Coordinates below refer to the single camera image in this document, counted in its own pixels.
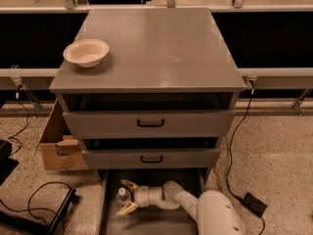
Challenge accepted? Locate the black adapter cable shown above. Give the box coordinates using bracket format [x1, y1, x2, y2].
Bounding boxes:
[226, 79, 266, 235]

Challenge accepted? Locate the grey middle drawer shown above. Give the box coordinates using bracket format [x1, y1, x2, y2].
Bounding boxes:
[82, 148, 220, 169]

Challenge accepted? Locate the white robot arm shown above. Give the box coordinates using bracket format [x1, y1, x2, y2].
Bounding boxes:
[116, 179, 246, 235]

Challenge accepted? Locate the grey top drawer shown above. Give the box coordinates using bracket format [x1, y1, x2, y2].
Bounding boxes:
[63, 110, 235, 139]

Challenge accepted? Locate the clear plastic water bottle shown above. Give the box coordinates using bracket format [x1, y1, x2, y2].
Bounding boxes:
[116, 187, 131, 208]

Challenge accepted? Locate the grey drawer cabinet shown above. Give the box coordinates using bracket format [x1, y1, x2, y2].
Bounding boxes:
[49, 7, 246, 181]

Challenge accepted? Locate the black wall cable left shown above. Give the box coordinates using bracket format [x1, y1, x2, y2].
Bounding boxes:
[7, 83, 31, 156]

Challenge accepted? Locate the black cable on floor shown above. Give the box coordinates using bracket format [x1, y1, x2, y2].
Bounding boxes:
[0, 181, 73, 235]

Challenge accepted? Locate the white paper bowl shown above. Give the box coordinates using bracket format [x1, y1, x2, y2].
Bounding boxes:
[63, 39, 110, 68]

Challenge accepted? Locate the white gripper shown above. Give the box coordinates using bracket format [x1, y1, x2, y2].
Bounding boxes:
[116, 179, 150, 217]

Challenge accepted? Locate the grey open bottom drawer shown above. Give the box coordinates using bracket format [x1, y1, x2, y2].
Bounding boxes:
[96, 168, 205, 235]

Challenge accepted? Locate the black floor stand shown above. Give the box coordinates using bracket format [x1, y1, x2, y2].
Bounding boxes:
[0, 187, 78, 235]

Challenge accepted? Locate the black power adapter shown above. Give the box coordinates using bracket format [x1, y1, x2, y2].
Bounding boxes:
[243, 193, 267, 217]

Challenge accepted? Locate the brown cardboard box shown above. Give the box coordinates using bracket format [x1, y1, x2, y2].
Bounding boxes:
[39, 101, 87, 170]

